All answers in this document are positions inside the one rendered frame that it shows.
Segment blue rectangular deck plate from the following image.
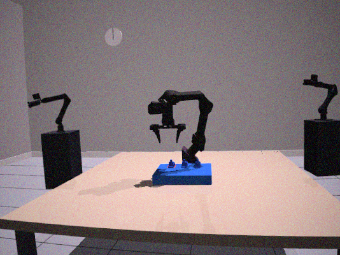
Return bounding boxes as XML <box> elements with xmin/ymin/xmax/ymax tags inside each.
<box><xmin>152</xmin><ymin>159</ymin><xmax>212</xmax><ymax>184</ymax></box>

